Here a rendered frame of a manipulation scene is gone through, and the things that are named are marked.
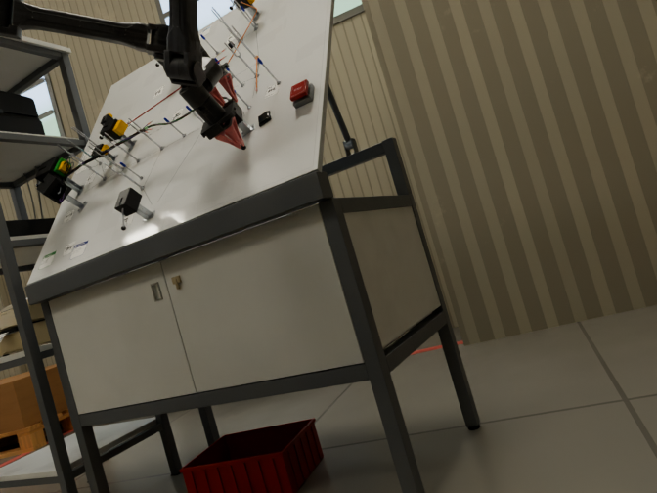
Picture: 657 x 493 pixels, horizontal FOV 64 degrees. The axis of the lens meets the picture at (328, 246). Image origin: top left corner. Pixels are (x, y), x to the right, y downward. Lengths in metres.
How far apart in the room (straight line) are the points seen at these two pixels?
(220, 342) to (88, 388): 0.60
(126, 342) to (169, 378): 0.19
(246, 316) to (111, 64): 3.86
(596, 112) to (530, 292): 0.99
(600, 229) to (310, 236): 2.03
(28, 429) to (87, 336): 2.46
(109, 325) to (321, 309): 0.76
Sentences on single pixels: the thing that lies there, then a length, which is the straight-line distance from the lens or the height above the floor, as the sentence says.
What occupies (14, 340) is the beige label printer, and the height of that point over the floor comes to 0.70.
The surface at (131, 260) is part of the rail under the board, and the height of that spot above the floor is 0.82.
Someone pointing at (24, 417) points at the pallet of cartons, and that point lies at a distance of 4.34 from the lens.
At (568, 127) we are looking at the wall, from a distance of 3.06.
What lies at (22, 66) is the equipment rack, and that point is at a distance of 2.70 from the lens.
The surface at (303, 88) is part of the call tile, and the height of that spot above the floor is 1.11.
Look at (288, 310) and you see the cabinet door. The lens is 1.34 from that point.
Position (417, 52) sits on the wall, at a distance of 3.19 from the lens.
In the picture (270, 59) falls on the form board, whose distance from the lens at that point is 1.73.
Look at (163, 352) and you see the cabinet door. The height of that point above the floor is 0.54.
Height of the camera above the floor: 0.65
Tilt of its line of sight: 2 degrees up
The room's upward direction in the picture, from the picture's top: 16 degrees counter-clockwise
